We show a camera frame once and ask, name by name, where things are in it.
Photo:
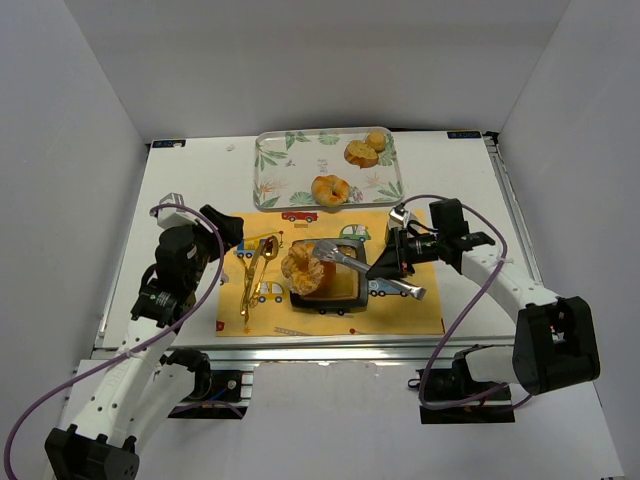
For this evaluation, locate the gold knife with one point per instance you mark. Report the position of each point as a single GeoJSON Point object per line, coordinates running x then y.
{"type": "Point", "coordinates": [249, 278]}

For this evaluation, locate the aluminium table frame rail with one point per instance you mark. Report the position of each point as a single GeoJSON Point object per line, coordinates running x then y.
{"type": "Point", "coordinates": [219, 171]}

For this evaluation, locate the large sugared round bread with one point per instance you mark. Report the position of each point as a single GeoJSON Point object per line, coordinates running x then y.
{"type": "Point", "coordinates": [303, 271]}

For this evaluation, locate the black square amber plate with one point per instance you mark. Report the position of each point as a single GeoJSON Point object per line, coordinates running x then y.
{"type": "Point", "coordinates": [346, 292]}

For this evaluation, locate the leaf pattern serving tray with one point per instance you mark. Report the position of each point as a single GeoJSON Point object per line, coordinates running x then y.
{"type": "Point", "coordinates": [287, 162]}

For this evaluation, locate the yellow vehicle print placemat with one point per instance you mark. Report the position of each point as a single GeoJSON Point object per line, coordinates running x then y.
{"type": "Point", "coordinates": [387, 311]}

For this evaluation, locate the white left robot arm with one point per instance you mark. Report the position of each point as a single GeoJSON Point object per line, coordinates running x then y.
{"type": "Point", "coordinates": [147, 378]}

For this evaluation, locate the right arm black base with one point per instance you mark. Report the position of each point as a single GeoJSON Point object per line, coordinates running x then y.
{"type": "Point", "coordinates": [450, 395]}

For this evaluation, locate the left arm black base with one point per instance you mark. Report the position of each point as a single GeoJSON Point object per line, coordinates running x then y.
{"type": "Point", "coordinates": [217, 393]}

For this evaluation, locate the small round bread bun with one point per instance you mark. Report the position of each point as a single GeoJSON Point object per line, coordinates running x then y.
{"type": "Point", "coordinates": [376, 140]}

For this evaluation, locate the dark green mug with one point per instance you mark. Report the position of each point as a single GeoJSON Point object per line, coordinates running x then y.
{"type": "Point", "coordinates": [389, 235]}

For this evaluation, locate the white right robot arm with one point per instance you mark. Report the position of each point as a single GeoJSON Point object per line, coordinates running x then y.
{"type": "Point", "coordinates": [555, 344]}

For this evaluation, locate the garlic toast bread slice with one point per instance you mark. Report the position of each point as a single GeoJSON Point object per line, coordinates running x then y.
{"type": "Point", "coordinates": [361, 154]}

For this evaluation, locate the gold spoon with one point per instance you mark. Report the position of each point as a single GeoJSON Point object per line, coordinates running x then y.
{"type": "Point", "coordinates": [270, 253]}

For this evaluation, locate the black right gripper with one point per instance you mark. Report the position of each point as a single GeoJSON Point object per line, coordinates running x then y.
{"type": "Point", "coordinates": [396, 253]}

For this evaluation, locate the twisted croissant bread roll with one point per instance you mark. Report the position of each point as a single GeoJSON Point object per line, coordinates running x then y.
{"type": "Point", "coordinates": [330, 191]}

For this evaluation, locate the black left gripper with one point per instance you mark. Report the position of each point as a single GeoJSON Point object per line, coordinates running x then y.
{"type": "Point", "coordinates": [220, 226]}

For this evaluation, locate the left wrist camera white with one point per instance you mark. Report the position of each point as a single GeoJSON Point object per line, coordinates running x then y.
{"type": "Point", "coordinates": [173, 214]}

